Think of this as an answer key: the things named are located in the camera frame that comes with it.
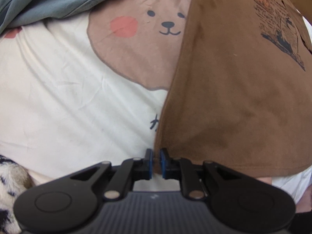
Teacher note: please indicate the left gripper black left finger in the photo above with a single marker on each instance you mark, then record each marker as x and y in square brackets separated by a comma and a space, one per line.
[123, 177]

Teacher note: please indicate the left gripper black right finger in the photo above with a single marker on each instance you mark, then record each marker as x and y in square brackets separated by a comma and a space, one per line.
[183, 171]

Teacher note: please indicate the brown t-shirt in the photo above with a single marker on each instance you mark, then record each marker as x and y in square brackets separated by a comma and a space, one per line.
[241, 92]

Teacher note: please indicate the white bear print bedsheet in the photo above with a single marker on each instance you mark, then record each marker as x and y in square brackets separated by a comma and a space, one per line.
[92, 87]

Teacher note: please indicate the black white fuzzy fabric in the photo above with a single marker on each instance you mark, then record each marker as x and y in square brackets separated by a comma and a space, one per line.
[14, 181]

